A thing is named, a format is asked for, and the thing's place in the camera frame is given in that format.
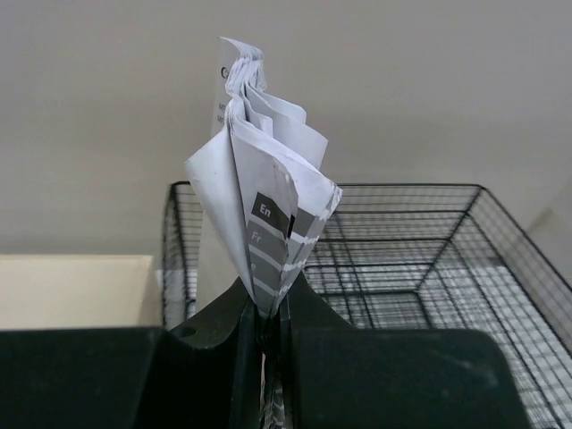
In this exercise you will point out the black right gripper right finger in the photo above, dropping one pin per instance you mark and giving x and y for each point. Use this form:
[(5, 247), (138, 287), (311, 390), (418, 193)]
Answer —
[(339, 376)]

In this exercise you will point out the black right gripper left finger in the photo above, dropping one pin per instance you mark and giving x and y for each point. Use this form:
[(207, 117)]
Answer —
[(204, 373)]

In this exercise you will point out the cream wooden drawer cabinet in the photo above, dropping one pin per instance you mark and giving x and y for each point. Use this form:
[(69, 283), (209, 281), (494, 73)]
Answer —
[(79, 291)]

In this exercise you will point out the white instruction booklet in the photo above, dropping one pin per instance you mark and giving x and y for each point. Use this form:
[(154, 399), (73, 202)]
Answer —
[(259, 183)]

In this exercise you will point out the black wire mesh organizer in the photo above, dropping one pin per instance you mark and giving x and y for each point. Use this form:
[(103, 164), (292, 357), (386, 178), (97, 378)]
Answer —
[(415, 256)]

